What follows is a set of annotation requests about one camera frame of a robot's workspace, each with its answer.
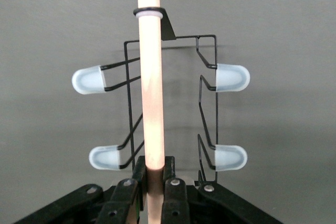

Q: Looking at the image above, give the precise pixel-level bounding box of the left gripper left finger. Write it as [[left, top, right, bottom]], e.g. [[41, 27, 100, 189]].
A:
[[99, 155, 148, 224]]

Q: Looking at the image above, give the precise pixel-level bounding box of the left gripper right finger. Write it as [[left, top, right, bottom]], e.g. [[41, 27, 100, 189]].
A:
[[161, 155, 190, 224]]

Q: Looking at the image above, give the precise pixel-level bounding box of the black wire cup holder rack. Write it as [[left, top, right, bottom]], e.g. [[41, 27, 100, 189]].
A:
[[71, 0, 250, 224]]

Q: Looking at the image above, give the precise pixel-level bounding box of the dark grey table cover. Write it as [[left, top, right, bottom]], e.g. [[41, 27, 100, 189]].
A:
[[0, 0, 336, 224]]

